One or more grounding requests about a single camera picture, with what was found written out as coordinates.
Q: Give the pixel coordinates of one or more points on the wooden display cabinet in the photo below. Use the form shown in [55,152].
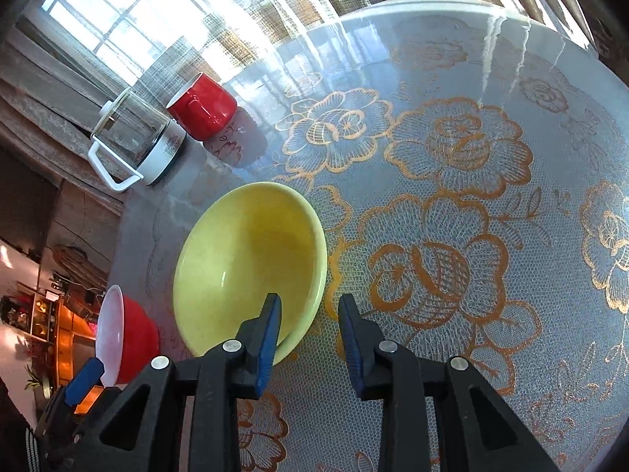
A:
[64,334]

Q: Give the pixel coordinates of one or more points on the large bright window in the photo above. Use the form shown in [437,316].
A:
[98,14]

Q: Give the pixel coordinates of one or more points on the sheer white curtain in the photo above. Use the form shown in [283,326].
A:
[275,10]

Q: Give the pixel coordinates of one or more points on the glass electric kettle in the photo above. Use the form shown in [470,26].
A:
[157,152]

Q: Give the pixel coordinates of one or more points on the red bowl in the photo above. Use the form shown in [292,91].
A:
[137,334]

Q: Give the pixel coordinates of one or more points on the red mug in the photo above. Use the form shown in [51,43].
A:
[206,108]

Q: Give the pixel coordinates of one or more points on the yellow bowl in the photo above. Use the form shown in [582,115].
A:
[236,255]

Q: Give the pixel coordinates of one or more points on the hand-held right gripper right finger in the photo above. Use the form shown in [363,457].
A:
[351,349]

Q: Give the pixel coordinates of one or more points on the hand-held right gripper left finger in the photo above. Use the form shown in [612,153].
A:
[270,344]

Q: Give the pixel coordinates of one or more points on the person's left forearm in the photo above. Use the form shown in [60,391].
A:
[29,450]

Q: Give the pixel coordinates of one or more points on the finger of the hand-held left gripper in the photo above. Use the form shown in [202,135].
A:
[83,378]

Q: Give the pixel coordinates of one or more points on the grey patterned curtain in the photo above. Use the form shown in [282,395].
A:
[49,123]

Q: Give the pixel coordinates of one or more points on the gold lace tablecloth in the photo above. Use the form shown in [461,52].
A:
[442,206]

